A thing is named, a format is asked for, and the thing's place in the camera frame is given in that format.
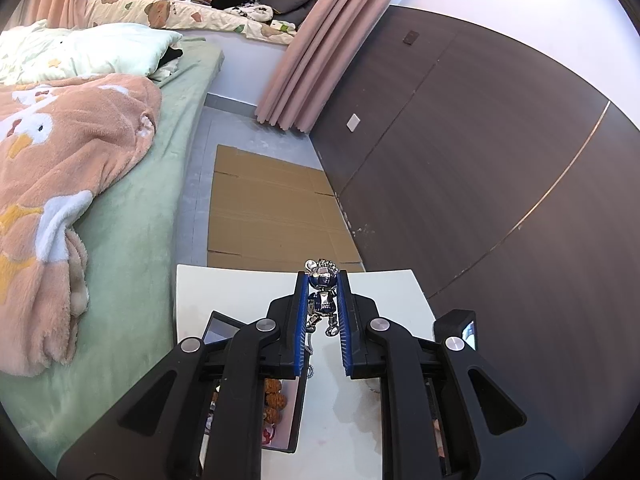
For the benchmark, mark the window seat patterned cushion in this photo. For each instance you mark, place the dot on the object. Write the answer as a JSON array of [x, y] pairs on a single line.
[[182, 15]]

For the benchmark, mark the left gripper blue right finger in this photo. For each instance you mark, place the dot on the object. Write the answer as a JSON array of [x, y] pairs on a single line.
[[413, 375]]

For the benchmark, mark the pink duck blanket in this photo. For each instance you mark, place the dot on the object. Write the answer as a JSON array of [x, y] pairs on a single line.
[[62, 144]]

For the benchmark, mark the silver robot figure pendant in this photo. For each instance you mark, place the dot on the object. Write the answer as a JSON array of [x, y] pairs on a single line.
[[322, 303]]

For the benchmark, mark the white wall socket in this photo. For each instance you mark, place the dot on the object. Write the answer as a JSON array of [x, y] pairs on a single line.
[[353, 123]]

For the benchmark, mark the pink curtain right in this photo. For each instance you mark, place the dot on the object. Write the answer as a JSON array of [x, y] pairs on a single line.
[[313, 65]]

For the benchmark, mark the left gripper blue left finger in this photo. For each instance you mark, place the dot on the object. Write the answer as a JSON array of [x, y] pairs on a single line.
[[248, 390]]

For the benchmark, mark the flattened cardboard sheet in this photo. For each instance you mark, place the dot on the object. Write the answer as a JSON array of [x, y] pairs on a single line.
[[270, 215]]

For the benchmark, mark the light green pillow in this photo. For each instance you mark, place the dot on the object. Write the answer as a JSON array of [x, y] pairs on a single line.
[[38, 53]]

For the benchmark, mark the green bed sheet mattress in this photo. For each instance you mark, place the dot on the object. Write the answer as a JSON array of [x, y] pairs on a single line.
[[129, 232]]

